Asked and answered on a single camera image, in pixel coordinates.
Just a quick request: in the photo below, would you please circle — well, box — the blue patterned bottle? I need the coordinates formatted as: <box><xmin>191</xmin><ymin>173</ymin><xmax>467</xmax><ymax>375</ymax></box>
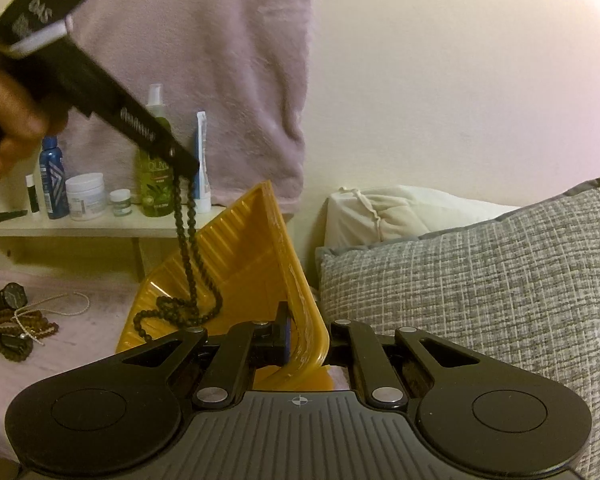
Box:
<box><xmin>38</xmin><ymin>136</ymin><xmax>70</xmax><ymax>220</ymax></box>

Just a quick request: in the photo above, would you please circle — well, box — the pink fleece towel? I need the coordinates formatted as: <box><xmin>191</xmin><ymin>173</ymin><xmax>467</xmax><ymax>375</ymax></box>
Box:
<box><xmin>67</xmin><ymin>0</ymin><xmax>312</xmax><ymax>209</ymax></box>

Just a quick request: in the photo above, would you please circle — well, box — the black wrist watch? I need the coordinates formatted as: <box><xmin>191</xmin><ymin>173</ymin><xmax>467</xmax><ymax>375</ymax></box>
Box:
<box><xmin>0</xmin><ymin>282</ymin><xmax>30</xmax><ymax>314</ymax></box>

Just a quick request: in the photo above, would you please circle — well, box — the person's left hand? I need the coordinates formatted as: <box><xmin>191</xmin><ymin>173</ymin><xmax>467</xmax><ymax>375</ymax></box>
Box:
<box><xmin>0</xmin><ymin>44</ymin><xmax>72</xmax><ymax>188</ymax></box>

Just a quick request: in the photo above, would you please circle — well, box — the yellow ribbed plastic tray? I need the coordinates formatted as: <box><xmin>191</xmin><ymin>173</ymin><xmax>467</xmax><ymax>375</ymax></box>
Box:
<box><xmin>116</xmin><ymin>181</ymin><xmax>331</xmax><ymax>392</ymax></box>

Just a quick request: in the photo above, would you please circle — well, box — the white pearl necklace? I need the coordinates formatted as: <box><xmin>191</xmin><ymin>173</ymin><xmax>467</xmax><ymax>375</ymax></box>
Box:
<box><xmin>12</xmin><ymin>292</ymin><xmax>91</xmax><ymax>347</ymax></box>

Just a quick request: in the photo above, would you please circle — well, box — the black bead necklace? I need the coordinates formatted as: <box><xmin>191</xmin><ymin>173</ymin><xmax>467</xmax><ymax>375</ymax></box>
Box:
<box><xmin>132</xmin><ymin>157</ymin><xmax>224</xmax><ymax>344</ymax></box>

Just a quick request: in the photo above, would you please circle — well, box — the green spray bottle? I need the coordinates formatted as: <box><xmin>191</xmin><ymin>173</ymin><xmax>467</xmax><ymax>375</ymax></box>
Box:
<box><xmin>139</xmin><ymin>84</ymin><xmax>177</xmax><ymax>217</ymax></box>

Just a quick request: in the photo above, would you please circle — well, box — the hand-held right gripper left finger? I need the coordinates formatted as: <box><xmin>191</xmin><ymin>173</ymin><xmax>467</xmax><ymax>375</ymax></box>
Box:
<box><xmin>121</xmin><ymin>302</ymin><xmax>297</xmax><ymax>410</ymax></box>

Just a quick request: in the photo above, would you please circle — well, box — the dark bead bracelet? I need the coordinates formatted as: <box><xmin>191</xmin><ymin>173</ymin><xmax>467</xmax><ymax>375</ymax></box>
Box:
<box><xmin>0</xmin><ymin>332</ymin><xmax>35</xmax><ymax>362</ymax></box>

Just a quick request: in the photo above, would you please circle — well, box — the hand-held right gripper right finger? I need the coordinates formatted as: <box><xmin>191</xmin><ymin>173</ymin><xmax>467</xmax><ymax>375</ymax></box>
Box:
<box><xmin>330</xmin><ymin>319</ymin><xmax>481</xmax><ymax>408</ymax></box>

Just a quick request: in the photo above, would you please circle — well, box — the white cream jar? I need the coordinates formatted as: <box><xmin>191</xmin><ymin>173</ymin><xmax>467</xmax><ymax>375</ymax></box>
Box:
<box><xmin>65</xmin><ymin>172</ymin><xmax>106</xmax><ymax>221</ymax></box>

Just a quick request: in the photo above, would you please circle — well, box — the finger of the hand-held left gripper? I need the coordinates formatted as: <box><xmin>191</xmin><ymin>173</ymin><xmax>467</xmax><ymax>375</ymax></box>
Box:
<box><xmin>105</xmin><ymin>96</ymin><xmax>202</xmax><ymax>177</ymax></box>

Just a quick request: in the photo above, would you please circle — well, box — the cream wooden shelf unit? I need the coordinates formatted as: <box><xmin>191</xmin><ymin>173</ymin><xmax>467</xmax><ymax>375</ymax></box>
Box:
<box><xmin>0</xmin><ymin>203</ymin><xmax>233</xmax><ymax>277</ymax></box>

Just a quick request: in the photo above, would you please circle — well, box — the cream pillow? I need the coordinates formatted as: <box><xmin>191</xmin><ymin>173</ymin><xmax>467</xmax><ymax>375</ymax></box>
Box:
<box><xmin>325</xmin><ymin>186</ymin><xmax>522</xmax><ymax>252</ymax></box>

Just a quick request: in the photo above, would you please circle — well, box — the black and white lip balm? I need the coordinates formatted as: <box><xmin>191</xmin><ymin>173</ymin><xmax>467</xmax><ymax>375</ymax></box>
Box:
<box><xmin>25</xmin><ymin>174</ymin><xmax>41</xmax><ymax>215</ymax></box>

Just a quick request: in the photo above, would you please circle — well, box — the grey woven pillow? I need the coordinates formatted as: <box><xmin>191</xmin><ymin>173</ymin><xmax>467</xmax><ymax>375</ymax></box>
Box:
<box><xmin>314</xmin><ymin>172</ymin><xmax>600</xmax><ymax>480</ymax></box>

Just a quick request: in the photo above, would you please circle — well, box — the white and blue tube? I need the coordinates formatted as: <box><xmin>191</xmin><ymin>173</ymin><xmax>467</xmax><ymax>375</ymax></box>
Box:
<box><xmin>192</xmin><ymin>111</ymin><xmax>214</xmax><ymax>214</ymax></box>

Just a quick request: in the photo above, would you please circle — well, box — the brown wooden bead bracelet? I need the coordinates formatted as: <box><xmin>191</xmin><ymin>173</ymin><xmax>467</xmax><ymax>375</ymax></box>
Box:
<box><xmin>0</xmin><ymin>309</ymin><xmax>61</xmax><ymax>337</ymax></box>

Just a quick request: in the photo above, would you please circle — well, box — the small green and white jar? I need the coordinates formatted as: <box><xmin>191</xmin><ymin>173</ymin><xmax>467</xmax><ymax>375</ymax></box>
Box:
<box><xmin>108</xmin><ymin>189</ymin><xmax>133</xmax><ymax>218</ymax></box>

